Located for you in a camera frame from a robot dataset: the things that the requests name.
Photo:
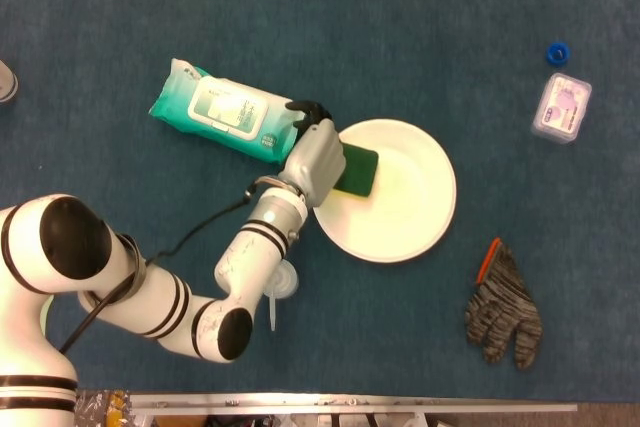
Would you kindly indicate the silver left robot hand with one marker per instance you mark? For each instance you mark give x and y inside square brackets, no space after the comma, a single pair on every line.
[317,162]

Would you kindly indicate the green yellow sponge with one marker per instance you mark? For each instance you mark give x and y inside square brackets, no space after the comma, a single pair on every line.
[360,169]

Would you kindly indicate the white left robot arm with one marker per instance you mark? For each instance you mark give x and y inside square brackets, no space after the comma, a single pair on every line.
[165,302]

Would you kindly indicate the white round plate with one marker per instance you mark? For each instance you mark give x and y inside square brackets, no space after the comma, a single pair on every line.
[410,207]

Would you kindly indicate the teal wet wipes pack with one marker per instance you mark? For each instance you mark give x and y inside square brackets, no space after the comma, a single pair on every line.
[225,112]

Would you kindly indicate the clear plastic squeeze bottle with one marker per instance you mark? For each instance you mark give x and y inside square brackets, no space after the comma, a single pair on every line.
[286,282]

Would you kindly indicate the teal table cloth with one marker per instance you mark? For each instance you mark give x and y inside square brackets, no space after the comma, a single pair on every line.
[350,22]

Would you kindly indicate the grey striped work glove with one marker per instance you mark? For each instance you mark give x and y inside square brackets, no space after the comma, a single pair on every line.
[505,307]

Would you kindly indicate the clear plastic lidded box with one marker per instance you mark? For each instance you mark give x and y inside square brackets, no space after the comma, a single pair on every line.
[561,109]

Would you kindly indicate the blue bottle cap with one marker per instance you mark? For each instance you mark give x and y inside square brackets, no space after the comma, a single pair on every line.
[551,54]

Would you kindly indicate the pale green flat object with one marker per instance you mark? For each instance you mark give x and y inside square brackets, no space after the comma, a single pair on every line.
[47,314]

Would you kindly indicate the crinkled foil packet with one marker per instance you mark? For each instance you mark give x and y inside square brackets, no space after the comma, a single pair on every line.
[102,409]

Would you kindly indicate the aluminium frame rail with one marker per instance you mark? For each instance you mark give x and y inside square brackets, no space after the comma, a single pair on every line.
[350,402]

